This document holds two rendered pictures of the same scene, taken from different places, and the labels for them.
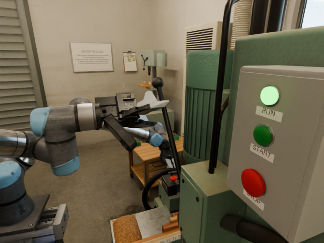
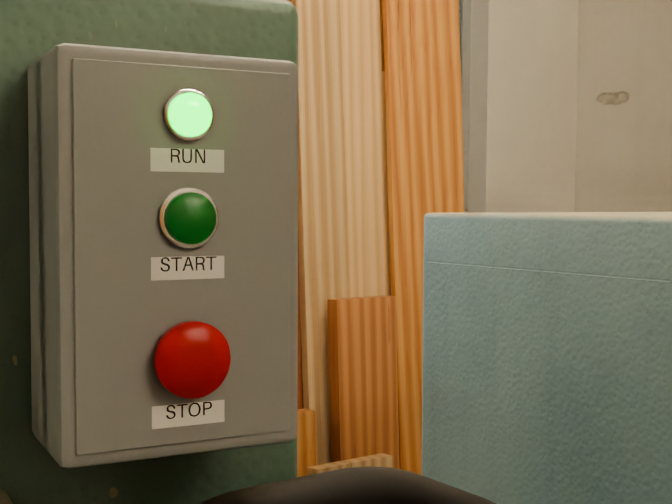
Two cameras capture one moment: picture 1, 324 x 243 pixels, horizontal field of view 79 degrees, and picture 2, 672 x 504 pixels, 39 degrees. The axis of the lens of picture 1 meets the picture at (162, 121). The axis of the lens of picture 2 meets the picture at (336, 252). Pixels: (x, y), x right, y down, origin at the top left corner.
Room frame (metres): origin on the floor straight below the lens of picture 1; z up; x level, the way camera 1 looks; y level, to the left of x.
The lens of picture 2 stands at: (0.17, 0.28, 1.42)
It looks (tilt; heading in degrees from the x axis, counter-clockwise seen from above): 3 degrees down; 263
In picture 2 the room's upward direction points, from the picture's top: straight up
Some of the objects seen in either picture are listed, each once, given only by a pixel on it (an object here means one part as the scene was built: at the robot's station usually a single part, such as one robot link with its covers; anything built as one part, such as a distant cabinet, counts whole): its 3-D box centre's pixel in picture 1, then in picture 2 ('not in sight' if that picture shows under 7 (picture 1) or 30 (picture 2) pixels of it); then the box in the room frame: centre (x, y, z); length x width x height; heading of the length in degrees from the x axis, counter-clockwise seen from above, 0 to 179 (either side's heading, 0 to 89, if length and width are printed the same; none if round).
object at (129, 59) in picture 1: (129, 60); not in sight; (3.57, 0.56, 1.42); 0.23 x 0.06 x 0.34; 118
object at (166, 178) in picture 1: (177, 180); not in sight; (0.72, -0.07, 0.99); 0.13 x 0.11 x 0.06; 110
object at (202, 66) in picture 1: (215, 108); not in sight; (0.54, -0.15, 1.35); 0.18 x 0.18 x 0.31
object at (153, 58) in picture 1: (155, 104); not in sight; (2.94, 0.11, 0.79); 0.62 x 0.48 x 1.58; 27
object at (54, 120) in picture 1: (57, 121); not in sight; (0.50, 0.28, 1.33); 0.11 x 0.08 x 0.09; 110
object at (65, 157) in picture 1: (60, 152); not in sight; (0.51, 0.29, 1.23); 0.11 x 0.08 x 0.11; 65
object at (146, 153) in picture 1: (159, 158); not in sight; (2.10, 0.03, 0.32); 0.66 x 0.57 x 0.64; 118
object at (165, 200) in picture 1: (178, 194); not in sight; (0.72, -0.07, 0.92); 0.15 x 0.13 x 0.09; 110
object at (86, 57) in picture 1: (92, 57); not in sight; (3.29, 1.11, 1.48); 0.64 x 0.02 x 0.46; 118
